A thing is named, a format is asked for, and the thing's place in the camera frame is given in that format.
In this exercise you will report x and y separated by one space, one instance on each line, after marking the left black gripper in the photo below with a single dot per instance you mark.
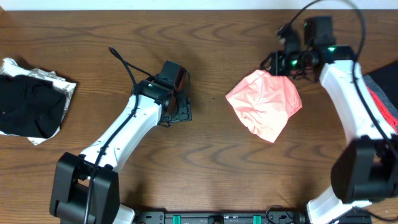
185 112

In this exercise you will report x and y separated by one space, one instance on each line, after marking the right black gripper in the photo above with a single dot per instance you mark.
275 66

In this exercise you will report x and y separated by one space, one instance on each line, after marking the pink printed shirt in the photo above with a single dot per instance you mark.
264 103

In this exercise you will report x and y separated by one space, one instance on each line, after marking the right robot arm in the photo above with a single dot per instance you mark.
366 171

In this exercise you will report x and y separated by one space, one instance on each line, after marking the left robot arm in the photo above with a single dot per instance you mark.
86 186

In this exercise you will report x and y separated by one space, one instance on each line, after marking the red grey black garment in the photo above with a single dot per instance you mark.
382 85

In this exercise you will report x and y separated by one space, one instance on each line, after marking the black folded garment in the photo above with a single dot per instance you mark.
30 107

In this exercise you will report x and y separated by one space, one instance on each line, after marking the white patterned garment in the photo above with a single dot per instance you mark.
10 68

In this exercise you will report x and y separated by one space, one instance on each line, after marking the black mounting rail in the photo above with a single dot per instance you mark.
273 215

